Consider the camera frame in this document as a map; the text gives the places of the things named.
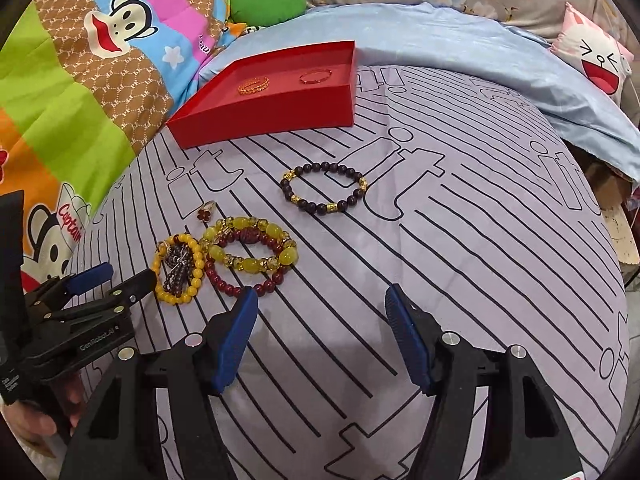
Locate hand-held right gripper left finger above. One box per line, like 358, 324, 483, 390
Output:
59, 289, 261, 480

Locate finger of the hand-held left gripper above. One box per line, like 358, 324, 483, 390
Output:
22, 261, 114, 311
42, 268, 159, 322

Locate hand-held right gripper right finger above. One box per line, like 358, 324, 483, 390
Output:
384, 284, 583, 480

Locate yellow round bead bracelet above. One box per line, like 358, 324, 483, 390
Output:
151, 233, 206, 306

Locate dark garnet small-bead bracelet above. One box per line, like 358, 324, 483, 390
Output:
164, 242, 197, 291

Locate dark red bead bracelet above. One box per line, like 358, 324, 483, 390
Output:
205, 230, 297, 299

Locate yellow-green chunky bead bracelet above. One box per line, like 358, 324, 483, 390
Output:
202, 216, 299, 277

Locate gold ring with red flower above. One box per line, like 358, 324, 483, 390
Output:
192, 200, 219, 224

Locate dark bead bracelet gold charms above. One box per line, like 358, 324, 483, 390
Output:
279, 162, 370, 217

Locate red shallow box tray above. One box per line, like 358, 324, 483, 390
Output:
166, 40, 358, 150

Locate person's left hand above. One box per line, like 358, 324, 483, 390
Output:
0, 370, 87, 457

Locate grey black-striped bed sheet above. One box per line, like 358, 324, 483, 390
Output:
65, 64, 632, 480

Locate colourful cartoon monkey blanket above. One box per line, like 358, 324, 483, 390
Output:
0, 0, 242, 311

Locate brown cardboard piece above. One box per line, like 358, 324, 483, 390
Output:
575, 145, 640, 273

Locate light blue sheet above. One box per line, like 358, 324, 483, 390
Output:
200, 2, 640, 182

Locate green plush pillow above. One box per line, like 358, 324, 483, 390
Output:
227, 0, 307, 29

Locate pink cartoon face cushion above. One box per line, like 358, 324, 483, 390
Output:
549, 2, 635, 107

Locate gold chain bracelet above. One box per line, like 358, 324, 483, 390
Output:
237, 76, 271, 97

